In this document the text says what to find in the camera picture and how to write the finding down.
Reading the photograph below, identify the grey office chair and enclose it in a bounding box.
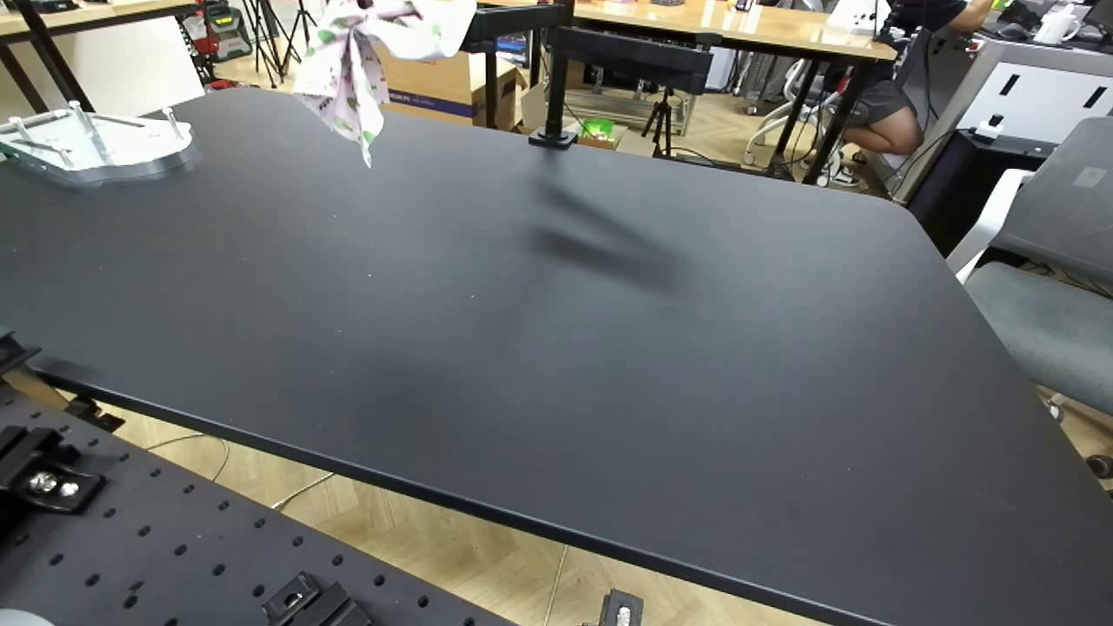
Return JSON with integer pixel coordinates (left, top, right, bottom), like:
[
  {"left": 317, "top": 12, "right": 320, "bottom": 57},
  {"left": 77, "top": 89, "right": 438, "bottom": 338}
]
[{"left": 942, "top": 111, "right": 1113, "bottom": 419}]

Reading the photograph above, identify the silver bolt mounting bracket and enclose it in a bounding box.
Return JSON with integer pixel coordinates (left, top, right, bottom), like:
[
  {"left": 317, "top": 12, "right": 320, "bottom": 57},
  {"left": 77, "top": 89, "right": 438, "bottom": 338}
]
[{"left": 0, "top": 426, "right": 112, "bottom": 516}]

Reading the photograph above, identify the white patterned cloth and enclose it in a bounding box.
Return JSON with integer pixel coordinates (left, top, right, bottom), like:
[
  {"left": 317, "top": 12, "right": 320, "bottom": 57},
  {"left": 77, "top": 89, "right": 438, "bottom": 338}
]
[{"left": 292, "top": 0, "right": 481, "bottom": 170}]

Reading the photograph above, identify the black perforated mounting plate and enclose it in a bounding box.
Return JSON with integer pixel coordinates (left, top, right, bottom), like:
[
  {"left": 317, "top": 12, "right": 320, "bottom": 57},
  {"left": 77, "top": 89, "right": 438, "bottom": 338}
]
[{"left": 0, "top": 332, "right": 514, "bottom": 626}]

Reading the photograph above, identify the black camera tripod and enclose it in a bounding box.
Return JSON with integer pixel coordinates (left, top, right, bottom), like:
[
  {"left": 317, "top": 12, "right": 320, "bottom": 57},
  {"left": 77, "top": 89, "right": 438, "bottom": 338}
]
[{"left": 639, "top": 83, "right": 688, "bottom": 165}]

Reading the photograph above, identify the black metal frame stand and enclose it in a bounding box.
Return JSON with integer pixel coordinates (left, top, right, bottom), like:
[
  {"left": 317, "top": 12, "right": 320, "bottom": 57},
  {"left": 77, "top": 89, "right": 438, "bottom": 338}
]
[{"left": 458, "top": 0, "right": 717, "bottom": 152}]

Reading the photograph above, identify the seated person in black shirt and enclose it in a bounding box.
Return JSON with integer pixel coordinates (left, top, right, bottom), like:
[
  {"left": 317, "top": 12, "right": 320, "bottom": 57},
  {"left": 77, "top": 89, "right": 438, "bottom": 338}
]
[{"left": 837, "top": 0, "right": 997, "bottom": 165}]

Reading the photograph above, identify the long wooden desk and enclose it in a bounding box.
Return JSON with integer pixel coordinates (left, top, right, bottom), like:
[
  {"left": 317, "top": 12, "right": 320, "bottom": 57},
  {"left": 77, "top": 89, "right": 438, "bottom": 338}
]
[{"left": 571, "top": 0, "right": 903, "bottom": 188}]

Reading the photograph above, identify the grey metal cabinet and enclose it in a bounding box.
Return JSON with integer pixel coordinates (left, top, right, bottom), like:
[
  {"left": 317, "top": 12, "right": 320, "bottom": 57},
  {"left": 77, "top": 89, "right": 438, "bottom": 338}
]
[{"left": 888, "top": 34, "right": 1113, "bottom": 260}]

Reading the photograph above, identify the small cardboard box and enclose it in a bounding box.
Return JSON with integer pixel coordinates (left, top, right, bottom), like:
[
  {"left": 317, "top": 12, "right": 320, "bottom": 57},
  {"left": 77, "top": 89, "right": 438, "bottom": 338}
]
[{"left": 378, "top": 48, "right": 531, "bottom": 132}]

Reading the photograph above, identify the small silver bolt clamp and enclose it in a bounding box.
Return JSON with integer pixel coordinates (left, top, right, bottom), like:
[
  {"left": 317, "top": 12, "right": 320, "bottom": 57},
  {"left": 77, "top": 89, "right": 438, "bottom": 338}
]
[{"left": 594, "top": 585, "right": 651, "bottom": 626}]

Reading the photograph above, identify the white flat panel board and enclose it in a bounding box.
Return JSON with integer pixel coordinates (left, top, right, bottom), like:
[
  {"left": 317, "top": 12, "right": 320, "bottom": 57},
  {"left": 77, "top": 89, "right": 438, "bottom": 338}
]
[{"left": 50, "top": 14, "right": 210, "bottom": 123}]

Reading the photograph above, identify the black bracket with slot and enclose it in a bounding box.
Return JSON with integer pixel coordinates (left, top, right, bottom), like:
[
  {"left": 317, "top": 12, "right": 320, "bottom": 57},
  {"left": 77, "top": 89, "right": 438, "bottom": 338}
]
[{"left": 259, "top": 567, "right": 374, "bottom": 626}]

